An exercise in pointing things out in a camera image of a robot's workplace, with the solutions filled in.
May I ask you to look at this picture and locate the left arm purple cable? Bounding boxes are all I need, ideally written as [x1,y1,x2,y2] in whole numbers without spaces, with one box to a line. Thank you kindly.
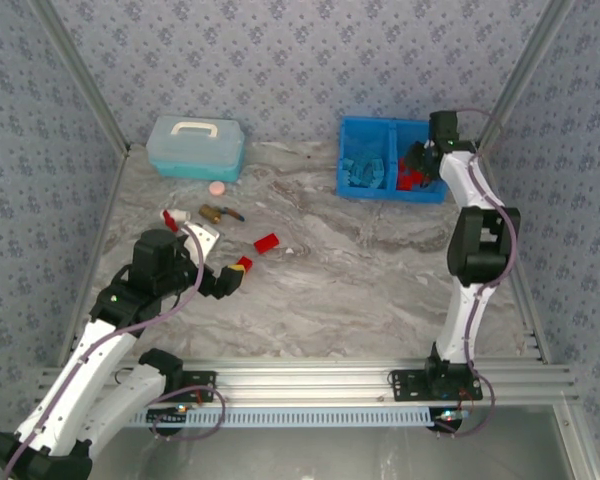
[2,224,229,480]

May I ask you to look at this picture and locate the red and white bottle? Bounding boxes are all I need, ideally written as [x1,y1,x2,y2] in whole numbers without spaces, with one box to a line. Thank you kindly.
[159,208,191,234]

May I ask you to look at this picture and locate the blue divided plastic bin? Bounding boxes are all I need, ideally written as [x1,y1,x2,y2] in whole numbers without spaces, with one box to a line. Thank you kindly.
[335,115,449,206]

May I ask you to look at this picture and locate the aluminium frame leg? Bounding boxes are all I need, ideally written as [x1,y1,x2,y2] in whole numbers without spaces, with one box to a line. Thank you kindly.
[553,402,600,480]

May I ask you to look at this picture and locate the aluminium corner post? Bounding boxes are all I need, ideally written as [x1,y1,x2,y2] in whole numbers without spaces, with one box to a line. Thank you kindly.
[27,0,131,156]
[472,0,579,154]

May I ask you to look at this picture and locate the aluminium side rail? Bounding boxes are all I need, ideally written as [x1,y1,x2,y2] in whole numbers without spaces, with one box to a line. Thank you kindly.
[472,144,551,364]
[57,147,131,369]

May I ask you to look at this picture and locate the slotted pale blue cable duct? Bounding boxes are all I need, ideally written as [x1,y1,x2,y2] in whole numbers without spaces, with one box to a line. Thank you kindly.
[129,405,435,429]

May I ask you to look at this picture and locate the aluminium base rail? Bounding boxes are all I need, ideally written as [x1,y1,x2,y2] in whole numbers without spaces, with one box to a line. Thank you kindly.
[34,355,579,405]

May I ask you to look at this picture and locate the teal storage box with handle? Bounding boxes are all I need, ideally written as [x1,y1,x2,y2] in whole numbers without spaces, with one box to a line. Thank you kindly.
[145,115,246,184]

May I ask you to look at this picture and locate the brass fitting with pen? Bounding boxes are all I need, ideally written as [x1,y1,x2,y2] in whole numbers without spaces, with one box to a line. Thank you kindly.
[198,203,247,225]

